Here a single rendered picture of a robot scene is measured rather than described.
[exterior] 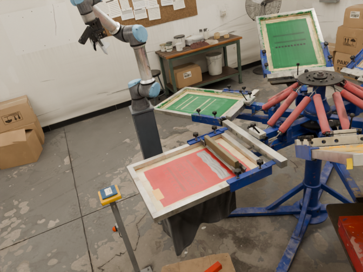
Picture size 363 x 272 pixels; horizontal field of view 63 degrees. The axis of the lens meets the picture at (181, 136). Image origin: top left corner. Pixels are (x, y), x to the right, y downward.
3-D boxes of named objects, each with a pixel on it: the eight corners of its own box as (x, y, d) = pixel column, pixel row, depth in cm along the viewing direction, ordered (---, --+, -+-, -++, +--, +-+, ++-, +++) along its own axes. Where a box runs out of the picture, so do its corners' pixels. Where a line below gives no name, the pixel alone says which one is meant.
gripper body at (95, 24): (108, 37, 179) (100, 17, 171) (96, 43, 175) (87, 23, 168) (102, 35, 184) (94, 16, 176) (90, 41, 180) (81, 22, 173)
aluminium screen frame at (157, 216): (154, 223, 161) (153, 218, 160) (127, 170, 210) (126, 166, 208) (271, 171, 184) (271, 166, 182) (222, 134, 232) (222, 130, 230)
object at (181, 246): (180, 256, 191) (168, 208, 170) (177, 252, 194) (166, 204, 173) (240, 226, 204) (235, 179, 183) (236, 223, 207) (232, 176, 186)
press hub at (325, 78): (309, 234, 252) (321, 87, 185) (278, 207, 284) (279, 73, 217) (343, 216, 263) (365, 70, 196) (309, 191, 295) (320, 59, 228)
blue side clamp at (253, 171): (230, 192, 175) (230, 183, 171) (226, 188, 179) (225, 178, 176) (271, 174, 183) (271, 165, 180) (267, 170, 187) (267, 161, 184)
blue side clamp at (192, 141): (190, 151, 221) (189, 143, 217) (188, 148, 225) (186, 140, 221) (224, 137, 229) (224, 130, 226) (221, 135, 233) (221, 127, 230)
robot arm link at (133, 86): (136, 92, 244) (133, 76, 238) (149, 93, 237) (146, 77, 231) (127, 98, 236) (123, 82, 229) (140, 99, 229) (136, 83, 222)
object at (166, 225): (176, 258, 191) (165, 210, 170) (154, 215, 228) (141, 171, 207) (181, 256, 192) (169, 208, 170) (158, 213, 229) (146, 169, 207)
